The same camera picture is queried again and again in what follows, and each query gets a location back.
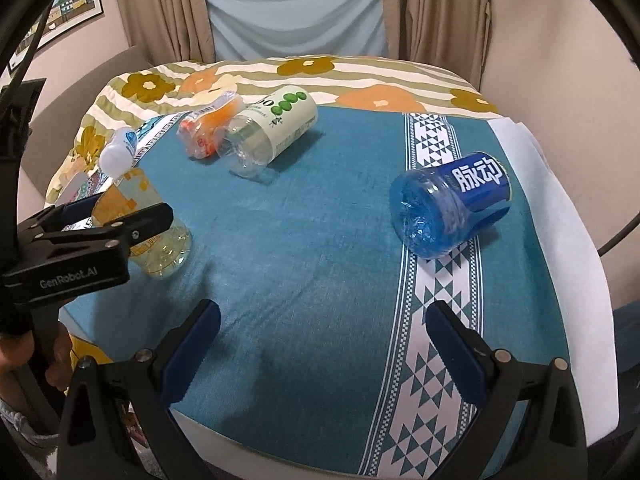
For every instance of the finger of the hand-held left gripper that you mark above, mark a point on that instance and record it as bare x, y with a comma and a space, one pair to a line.
80, 208
145, 222

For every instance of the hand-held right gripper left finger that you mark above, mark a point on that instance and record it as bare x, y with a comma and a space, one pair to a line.
192, 347

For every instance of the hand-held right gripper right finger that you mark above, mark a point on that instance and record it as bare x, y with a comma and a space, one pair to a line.
455, 355

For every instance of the clear yellow plastic cup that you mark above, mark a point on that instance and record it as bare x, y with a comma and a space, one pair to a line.
165, 252

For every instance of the clear cup with orange label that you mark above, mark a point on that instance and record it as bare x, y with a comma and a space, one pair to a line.
202, 132

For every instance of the clear cup with green label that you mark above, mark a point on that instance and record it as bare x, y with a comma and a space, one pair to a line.
280, 120

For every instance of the person's left hand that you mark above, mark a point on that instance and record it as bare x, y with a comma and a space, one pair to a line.
62, 355

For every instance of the small white-capped bottle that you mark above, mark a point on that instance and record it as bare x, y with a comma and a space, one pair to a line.
117, 152

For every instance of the grey headboard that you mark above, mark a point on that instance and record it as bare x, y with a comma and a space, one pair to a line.
80, 85

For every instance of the teal patterned cloth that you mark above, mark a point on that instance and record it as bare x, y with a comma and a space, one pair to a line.
300, 260

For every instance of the white sheet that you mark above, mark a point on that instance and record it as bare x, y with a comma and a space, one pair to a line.
560, 260

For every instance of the blue plastic bottle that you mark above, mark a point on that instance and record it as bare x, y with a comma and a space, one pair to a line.
440, 210

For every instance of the grey clothing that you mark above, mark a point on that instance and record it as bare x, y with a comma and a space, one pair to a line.
22, 425

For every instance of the floral striped blanket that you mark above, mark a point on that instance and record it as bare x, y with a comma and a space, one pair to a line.
240, 72

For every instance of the beige curtain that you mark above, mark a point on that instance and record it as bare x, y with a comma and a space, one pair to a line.
160, 10
450, 15

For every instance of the light blue curtain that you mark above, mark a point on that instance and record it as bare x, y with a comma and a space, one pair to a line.
300, 15

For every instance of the wall poster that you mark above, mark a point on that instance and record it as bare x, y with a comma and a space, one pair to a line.
75, 5

